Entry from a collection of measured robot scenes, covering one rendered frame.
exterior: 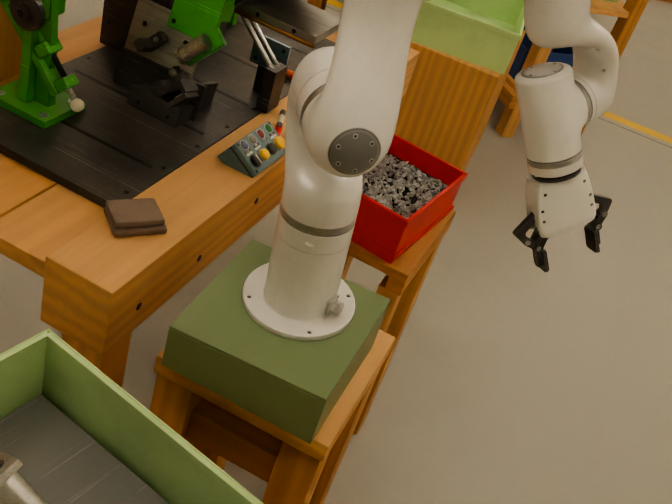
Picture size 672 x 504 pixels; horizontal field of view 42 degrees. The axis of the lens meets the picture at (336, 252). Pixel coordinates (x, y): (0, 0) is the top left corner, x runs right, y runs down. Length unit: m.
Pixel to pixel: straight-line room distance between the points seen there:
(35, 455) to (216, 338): 0.31
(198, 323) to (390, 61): 0.52
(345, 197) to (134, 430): 0.44
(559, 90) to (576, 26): 0.11
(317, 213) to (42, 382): 0.48
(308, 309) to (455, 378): 1.58
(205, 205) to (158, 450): 0.63
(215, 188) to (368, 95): 0.69
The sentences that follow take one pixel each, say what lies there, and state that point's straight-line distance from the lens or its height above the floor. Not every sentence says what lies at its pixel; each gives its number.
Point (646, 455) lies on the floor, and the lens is 3.06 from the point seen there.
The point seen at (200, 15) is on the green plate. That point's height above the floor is 1.12.
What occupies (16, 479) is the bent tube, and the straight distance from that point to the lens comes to 0.86.
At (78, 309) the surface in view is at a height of 0.83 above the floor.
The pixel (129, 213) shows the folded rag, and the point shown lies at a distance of 1.60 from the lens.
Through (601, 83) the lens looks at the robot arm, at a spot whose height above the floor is 1.43.
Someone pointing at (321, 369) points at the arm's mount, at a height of 0.95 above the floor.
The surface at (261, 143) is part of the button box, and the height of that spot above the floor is 0.94.
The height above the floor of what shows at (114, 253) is 0.90.
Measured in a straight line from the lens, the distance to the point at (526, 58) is 4.42.
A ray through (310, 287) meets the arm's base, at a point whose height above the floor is 1.04.
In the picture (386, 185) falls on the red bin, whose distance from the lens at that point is 1.97.
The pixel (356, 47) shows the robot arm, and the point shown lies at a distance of 1.14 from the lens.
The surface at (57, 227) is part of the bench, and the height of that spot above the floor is 0.88.
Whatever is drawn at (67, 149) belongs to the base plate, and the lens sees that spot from 1.80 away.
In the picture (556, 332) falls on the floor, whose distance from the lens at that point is 3.33.
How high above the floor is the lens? 1.87
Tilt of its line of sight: 35 degrees down
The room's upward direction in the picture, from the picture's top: 19 degrees clockwise
